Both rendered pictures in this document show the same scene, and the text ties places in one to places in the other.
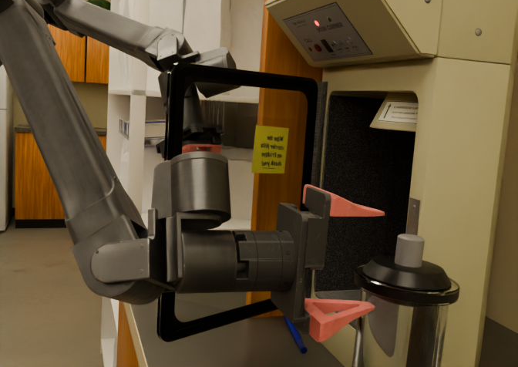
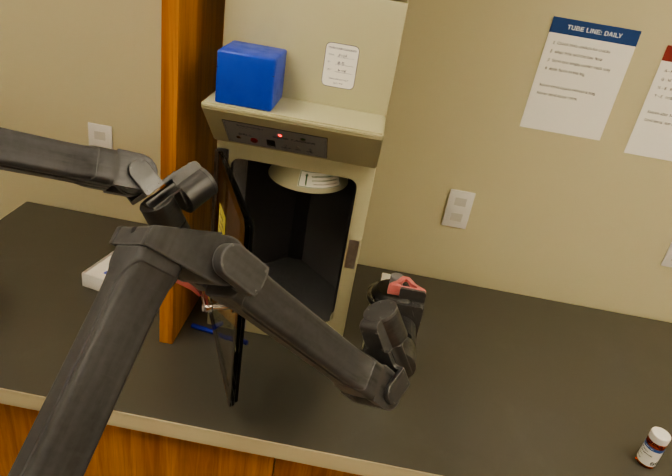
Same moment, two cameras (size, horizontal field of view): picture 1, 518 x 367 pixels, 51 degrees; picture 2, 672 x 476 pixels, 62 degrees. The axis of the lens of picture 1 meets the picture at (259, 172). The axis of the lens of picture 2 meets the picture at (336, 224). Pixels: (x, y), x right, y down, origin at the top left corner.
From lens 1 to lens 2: 0.98 m
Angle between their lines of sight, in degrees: 68
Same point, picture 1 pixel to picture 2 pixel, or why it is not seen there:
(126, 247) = (398, 379)
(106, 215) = (380, 371)
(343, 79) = (256, 153)
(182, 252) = (410, 362)
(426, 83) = (365, 177)
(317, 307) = not seen: hidden behind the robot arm
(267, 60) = (177, 140)
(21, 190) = not seen: outside the picture
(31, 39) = (278, 290)
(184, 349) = (198, 400)
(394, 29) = (369, 159)
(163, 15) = not seen: outside the picture
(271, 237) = (409, 324)
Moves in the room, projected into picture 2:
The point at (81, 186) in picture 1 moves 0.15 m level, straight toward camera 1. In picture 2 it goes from (358, 366) to (460, 387)
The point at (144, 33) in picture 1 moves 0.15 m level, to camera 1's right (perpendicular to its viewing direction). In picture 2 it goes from (89, 159) to (159, 135)
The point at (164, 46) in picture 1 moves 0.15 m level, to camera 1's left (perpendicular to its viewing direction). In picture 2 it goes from (143, 177) to (62, 210)
